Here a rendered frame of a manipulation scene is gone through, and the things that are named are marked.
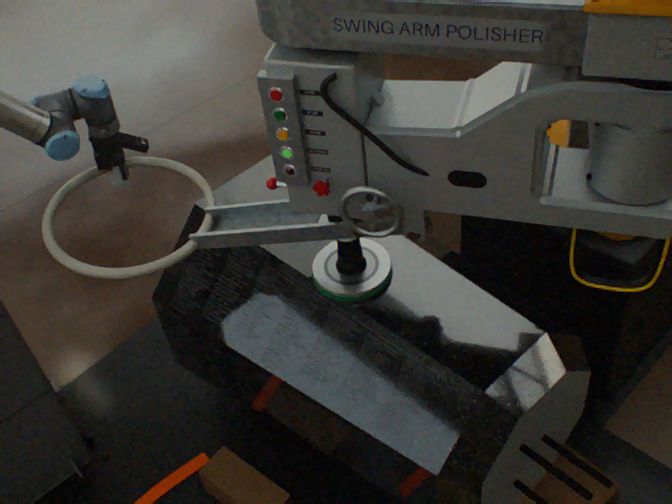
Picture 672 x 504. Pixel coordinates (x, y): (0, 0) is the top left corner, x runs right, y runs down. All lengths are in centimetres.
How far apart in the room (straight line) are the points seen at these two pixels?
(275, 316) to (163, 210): 167
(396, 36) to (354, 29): 8
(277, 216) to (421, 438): 70
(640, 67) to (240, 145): 283
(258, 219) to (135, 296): 134
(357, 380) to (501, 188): 66
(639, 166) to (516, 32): 38
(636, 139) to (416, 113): 45
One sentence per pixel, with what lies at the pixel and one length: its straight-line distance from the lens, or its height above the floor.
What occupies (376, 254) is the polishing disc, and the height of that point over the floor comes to 85.
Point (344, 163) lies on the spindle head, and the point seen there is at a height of 129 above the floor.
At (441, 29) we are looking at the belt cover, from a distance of 154.
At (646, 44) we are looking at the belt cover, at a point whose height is 164.
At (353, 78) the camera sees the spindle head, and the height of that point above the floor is 151.
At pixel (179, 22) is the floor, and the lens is 531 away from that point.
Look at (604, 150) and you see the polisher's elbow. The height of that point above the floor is 136.
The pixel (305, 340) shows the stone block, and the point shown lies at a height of 72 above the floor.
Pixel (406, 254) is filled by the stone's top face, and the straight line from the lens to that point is 222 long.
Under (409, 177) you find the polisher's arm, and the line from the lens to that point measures 178.
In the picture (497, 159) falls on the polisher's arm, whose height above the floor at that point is 134.
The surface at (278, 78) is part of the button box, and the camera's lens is 168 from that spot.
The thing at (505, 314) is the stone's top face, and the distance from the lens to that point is 208.
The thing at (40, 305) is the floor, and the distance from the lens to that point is 360.
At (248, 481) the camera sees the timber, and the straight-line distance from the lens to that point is 266.
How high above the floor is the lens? 240
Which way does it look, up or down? 44 degrees down
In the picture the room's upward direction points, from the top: 8 degrees counter-clockwise
